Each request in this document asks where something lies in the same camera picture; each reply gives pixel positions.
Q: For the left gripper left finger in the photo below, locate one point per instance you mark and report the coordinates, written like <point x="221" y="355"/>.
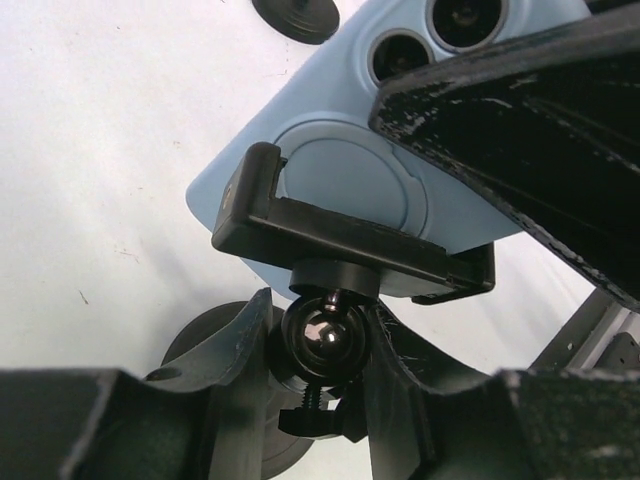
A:
<point x="200" y="416"/>

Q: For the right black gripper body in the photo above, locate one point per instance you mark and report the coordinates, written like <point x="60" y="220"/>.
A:
<point x="600" y="334"/>

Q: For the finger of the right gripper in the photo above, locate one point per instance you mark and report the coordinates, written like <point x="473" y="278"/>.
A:
<point x="545" y="128"/>

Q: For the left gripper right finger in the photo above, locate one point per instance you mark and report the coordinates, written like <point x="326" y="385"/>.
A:
<point x="500" y="425"/>

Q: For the black phone stand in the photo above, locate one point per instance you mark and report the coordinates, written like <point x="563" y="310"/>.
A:
<point x="337" y="361"/>
<point x="310" y="22"/>

